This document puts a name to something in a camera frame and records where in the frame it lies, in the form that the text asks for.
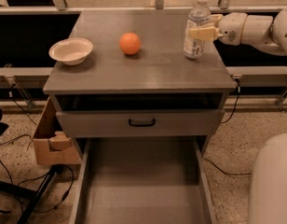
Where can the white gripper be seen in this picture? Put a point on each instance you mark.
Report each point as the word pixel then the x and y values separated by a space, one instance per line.
pixel 232 28

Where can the clear plastic water bottle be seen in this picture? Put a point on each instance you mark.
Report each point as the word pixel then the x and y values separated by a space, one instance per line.
pixel 199 15

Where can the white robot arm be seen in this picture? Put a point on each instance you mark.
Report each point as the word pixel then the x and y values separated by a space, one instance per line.
pixel 268 192

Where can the grey drawer cabinet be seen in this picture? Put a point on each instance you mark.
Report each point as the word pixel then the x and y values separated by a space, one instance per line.
pixel 158 78

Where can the grey upper drawer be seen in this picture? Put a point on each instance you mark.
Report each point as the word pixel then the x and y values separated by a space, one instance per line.
pixel 115 124

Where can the grey open middle drawer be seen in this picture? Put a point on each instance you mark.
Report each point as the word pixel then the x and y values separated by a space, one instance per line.
pixel 142 181

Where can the orange fruit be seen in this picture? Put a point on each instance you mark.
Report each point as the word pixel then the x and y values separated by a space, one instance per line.
pixel 130 43

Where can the white paper bowl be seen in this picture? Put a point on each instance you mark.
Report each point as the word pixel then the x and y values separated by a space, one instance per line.
pixel 71 51

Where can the cardboard box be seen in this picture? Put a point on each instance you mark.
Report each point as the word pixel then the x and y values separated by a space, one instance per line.
pixel 51 145

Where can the black tripod stand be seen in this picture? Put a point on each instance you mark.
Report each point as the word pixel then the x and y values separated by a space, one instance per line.
pixel 28 198

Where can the black drawer handle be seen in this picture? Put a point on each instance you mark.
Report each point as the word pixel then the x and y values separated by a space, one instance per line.
pixel 141 123

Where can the metal railing frame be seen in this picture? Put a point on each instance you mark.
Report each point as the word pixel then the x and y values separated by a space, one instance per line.
pixel 29 28

